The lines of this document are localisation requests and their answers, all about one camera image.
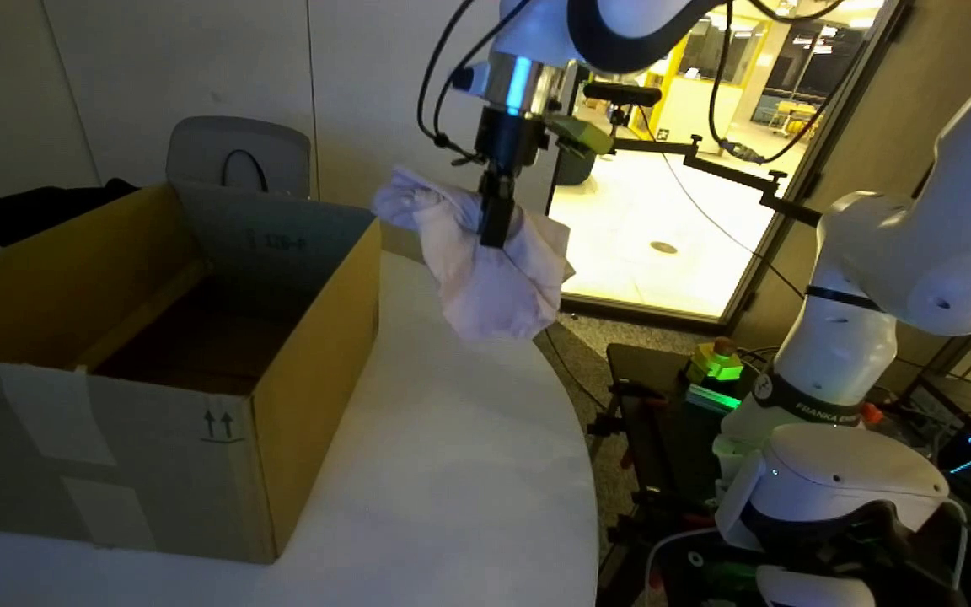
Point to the large open cardboard box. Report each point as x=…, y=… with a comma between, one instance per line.
x=169, y=372

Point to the black equipment stand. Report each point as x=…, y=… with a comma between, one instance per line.
x=654, y=449

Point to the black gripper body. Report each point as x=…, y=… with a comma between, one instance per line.
x=512, y=138

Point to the black cloth bundle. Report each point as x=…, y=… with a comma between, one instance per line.
x=48, y=207

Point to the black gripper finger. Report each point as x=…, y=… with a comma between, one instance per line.
x=486, y=207
x=505, y=207

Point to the yellowish wrist camera block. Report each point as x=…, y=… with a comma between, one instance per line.
x=582, y=138

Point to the small lit electronic device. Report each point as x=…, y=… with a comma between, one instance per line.
x=715, y=376

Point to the dark green round stool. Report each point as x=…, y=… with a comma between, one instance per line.
x=573, y=160

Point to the pale pink towel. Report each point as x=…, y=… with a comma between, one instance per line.
x=486, y=281

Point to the black mounting rod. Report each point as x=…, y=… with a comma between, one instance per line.
x=733, y=175

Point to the grey chair backrest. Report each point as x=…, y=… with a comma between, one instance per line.
x=238, y=153

